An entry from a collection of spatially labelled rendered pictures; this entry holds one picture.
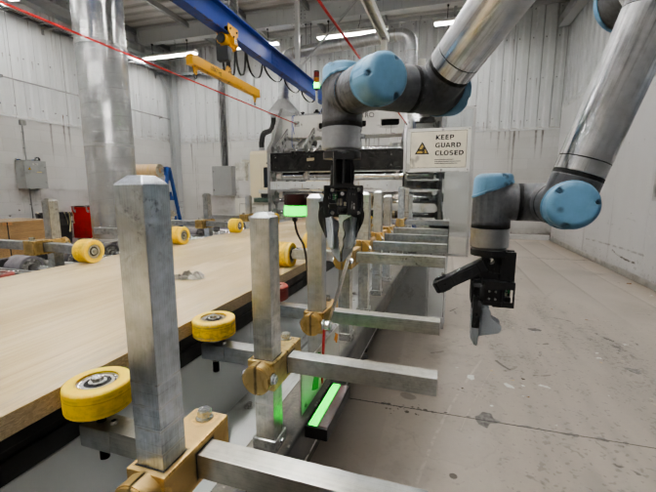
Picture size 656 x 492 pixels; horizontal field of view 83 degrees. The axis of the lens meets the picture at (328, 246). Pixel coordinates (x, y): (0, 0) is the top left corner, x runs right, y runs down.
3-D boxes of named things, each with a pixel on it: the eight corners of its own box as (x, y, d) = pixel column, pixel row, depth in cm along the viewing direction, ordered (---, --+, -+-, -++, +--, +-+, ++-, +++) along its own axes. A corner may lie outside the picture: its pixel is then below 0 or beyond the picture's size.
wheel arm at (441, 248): (446, 252, 131) (447, 242, 130) (446, 254, 127) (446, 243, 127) (312, 245, 146) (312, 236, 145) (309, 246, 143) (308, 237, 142)
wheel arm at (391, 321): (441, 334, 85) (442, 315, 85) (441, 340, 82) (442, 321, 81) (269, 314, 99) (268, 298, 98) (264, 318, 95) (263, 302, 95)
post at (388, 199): (389, 291, 186) (392, 194, 179) (389, 293, 183) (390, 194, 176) (383, 291, 187) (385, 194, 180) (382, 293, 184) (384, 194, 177)
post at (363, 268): (368, 322, 139) (371, 191, 132) (366, 325, 136) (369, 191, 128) (359, 320, 140) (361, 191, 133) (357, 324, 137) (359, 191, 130)
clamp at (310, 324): (338, 317, 96) (338, 299, 95) (320, 338, 84) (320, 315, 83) (317, 315, 98) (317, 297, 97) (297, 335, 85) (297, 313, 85)
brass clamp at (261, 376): (304, 362, 73) (304, 337, 72) (272, 398, 60) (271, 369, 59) (275, 357, 75) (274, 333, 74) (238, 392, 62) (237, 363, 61)
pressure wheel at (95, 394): (137, 430, 55) (130, 357, 54) (141, 465, 48) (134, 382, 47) (71, 449, 51) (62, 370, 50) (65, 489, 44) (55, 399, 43)
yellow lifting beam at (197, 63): (260, 103, 597) (260, 82, 592) (193, 71, 436) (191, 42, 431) (255, 103, 600) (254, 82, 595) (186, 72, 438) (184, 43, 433)
